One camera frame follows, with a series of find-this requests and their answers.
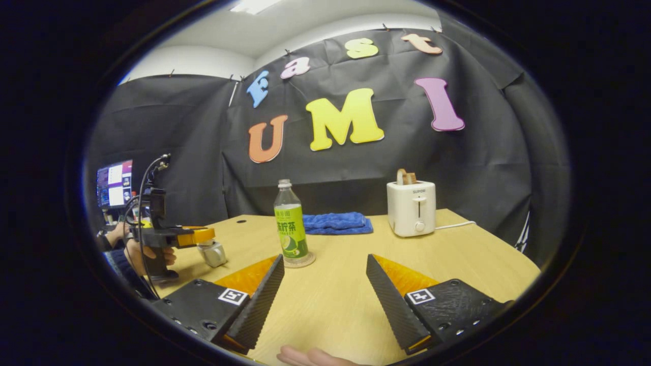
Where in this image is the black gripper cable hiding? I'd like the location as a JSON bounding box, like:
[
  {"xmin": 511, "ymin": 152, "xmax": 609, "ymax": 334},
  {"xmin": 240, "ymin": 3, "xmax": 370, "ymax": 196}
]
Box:
[{"xmin": 122, "ymin": 154, "xmax": 172, "ymax": 300}]

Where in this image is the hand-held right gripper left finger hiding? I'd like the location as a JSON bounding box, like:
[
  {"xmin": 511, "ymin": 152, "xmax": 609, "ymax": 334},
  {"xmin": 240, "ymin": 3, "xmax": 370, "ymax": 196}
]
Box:
[{"xmin": 152, "ymin": 254, "xmax": 286, "ymax": 355}]

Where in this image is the white toaster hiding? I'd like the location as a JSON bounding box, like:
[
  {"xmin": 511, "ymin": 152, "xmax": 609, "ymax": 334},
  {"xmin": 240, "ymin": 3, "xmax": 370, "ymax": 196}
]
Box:
[{"xmin": 387, "ymin": 180, "xmax": 437, "ymax": 238}]

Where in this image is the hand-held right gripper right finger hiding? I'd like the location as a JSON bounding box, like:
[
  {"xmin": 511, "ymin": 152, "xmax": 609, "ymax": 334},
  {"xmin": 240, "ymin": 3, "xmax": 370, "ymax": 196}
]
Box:
[{"xmin": 366, "ymin": 254, "xmax": 514, "ymax": 355}]

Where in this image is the blue towel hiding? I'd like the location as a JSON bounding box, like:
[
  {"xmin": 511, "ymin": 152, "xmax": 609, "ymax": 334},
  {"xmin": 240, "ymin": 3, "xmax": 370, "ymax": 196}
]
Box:
[{"xmin": 303, "ymin": 212, "xmax": 374, "ymax": 236}]

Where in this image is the white ceramic teacup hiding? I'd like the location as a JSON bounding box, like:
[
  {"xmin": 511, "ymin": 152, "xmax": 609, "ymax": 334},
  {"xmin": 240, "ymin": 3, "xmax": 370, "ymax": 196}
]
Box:
[{"xmin": 197, "ymin": 240, "xmax": 228, "ymax": 268}]

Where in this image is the ceiling light panel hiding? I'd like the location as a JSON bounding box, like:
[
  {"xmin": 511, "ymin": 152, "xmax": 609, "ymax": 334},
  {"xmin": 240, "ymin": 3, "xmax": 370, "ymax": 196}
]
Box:
[{"xmin": 229, "ymin": 0, "xmax": 283, "ymax": 15}]

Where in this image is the black backdrop cloth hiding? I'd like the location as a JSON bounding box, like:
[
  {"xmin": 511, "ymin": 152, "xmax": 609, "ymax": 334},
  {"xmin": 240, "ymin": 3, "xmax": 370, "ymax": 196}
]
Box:
[{"xmin": 86, "ymin": 25, "xmax": 570, "ymax": 265}]

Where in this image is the green label water bottle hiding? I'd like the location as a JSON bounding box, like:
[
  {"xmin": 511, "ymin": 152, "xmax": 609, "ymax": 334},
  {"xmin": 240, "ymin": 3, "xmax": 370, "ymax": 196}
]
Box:
[{"xmin": 274, "ymin": 179, "xmax": 310, "ymax": 262}]

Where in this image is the computer monitor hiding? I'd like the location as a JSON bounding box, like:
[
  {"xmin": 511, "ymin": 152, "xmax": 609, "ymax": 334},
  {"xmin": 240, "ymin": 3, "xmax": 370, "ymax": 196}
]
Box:
[{"xmin": 96, "ymin": 160, "xmax": 134, "ymax": 209}]

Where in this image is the round wooden coaster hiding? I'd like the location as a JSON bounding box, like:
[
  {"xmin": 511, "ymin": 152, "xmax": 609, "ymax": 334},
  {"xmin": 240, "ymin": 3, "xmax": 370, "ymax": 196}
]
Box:
[{"xmin": 282, "ymin": 251, "xmax": 316, "ymax": 269}]

